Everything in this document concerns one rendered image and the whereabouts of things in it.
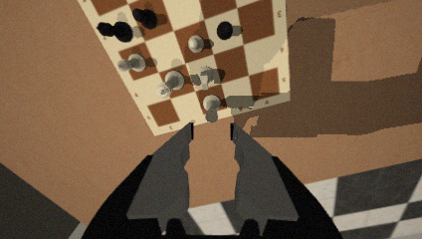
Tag chessboard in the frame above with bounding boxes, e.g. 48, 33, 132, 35
78, 0, 291, 135

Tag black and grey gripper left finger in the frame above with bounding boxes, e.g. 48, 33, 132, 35
81, 122, 194, 239

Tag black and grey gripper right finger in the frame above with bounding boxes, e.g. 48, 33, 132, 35
230, 122, 343, 239

